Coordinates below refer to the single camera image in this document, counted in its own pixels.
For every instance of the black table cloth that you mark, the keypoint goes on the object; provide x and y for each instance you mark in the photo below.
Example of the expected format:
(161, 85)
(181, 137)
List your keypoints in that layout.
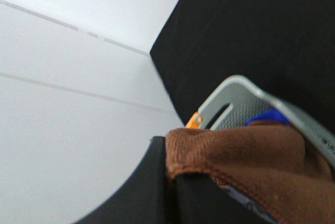
(285, 47)

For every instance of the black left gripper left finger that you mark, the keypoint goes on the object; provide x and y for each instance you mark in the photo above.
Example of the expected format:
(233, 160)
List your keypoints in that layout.
(142, 197)

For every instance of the white perforated laundry basket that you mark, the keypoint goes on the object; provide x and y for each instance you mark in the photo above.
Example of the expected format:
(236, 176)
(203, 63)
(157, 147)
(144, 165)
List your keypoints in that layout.
(237, 99)

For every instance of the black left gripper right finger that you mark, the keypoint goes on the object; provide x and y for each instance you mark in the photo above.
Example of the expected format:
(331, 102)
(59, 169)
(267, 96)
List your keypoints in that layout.
(201, 200)

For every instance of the brown microfiber towel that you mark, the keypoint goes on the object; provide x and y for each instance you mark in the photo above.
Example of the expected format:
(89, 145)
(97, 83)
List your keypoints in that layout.
(270, 163)

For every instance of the orange plastic clip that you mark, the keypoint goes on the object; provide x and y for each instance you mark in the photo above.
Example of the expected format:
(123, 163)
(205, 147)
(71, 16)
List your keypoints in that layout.
(193, 122)

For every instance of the blue towel in basket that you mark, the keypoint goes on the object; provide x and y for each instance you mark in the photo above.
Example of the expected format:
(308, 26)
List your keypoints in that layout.
(269, 115)

